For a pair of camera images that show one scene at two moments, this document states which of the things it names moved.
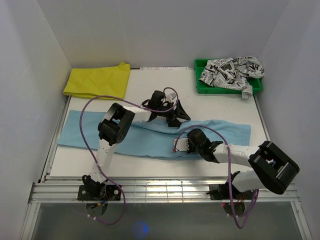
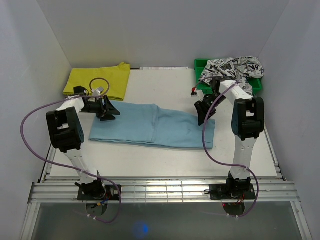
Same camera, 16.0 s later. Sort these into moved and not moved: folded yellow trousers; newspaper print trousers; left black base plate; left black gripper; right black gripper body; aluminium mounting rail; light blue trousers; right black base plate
Moved: light blue trousers; right black gripper body; left black gripper
Not moved: right black base plate; newspaper print trousers; left black base plate; aluminium mounting rail; folded yellow trousers
